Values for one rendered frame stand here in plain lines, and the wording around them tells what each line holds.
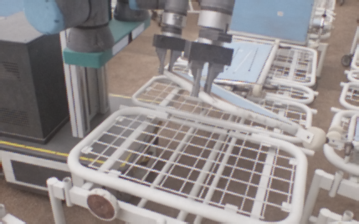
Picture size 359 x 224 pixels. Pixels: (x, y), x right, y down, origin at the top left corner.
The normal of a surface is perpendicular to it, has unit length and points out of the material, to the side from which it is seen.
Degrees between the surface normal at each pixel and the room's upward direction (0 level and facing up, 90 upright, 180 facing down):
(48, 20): 95
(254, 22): 90
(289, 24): 90
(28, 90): 90
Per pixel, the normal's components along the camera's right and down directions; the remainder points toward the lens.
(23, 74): -0.22, 0.47
